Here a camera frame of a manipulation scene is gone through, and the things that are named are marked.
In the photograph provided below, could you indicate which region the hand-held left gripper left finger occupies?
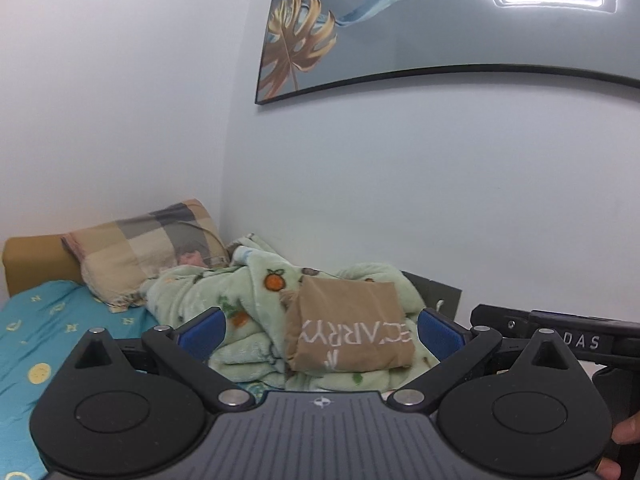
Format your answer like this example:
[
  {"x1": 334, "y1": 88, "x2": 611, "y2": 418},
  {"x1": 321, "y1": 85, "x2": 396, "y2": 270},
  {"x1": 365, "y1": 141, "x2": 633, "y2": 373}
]
[{"x1": 75, "y1": 307, "x2": 256, "y2": 413}]

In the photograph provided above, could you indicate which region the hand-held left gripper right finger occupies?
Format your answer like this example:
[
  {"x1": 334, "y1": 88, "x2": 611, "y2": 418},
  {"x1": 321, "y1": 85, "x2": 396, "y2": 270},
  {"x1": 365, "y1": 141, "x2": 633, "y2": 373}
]
[{"x1": 387, "y1": 307, "x2": 576, "y2": 416}]

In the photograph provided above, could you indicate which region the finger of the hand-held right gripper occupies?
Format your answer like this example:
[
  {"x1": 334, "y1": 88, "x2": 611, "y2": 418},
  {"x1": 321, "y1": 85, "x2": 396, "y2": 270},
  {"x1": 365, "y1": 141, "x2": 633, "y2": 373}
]
[{"x1": 470, "y1": 304, "x2": 533, "y2": 335}]

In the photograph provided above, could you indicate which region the tan printed t-shirt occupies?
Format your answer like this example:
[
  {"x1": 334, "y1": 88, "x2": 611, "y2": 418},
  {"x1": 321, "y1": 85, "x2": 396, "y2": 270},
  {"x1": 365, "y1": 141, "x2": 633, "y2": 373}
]
[{"x1": 282, "y1": 276, "x2": 417, "y2": 373}]

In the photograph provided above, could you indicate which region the person's right hand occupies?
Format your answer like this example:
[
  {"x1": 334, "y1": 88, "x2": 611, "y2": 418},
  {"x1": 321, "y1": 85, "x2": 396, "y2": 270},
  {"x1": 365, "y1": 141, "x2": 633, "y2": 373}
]
[{"x1": 597, "y1": 406, "x2": 640, "y2": 480}]

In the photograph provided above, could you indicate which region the black paper bag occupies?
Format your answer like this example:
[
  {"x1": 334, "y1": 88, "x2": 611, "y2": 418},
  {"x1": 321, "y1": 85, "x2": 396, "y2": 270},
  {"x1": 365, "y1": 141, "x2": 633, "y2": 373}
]
[{"x1": 400, "y1": 270, "x2": 463, "y2": 321}]

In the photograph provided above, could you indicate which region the green printed fleece blanket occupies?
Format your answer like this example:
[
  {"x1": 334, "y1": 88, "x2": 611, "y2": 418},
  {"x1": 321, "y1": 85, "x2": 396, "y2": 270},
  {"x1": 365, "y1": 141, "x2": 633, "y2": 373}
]
[{"x1": 140, "y1": 232, "x2": 443, "y2": 393}]

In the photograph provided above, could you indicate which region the plaid beige pillow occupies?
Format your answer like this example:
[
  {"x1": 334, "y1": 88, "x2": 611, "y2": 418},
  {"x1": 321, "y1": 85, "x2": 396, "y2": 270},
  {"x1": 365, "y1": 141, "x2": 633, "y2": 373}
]
[{"x1": 61, "y1": 198, "x2": 231, "y2": 309}]

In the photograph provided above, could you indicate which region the bed with teal sheet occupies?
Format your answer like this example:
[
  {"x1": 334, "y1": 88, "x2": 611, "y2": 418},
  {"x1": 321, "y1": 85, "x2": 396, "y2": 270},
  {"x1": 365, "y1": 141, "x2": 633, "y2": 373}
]
[{"x1": 0, "y1": 280, "x2": 286, "y2": 480}]

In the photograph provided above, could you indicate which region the mustard yellow headboard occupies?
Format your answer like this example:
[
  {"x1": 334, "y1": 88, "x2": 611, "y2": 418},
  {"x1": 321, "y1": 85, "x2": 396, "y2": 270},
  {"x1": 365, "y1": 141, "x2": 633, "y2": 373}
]
[{"x1": 2, "y1": 232, "x2": 83, "y2": 301}]

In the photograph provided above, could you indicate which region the framed leaf wall picture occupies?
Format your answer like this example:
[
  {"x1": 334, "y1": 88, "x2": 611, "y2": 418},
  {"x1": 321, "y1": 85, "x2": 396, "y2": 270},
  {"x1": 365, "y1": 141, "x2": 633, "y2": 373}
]
[{"x1": 254, "y1": 0, "x2": 640, "y2": 107}]

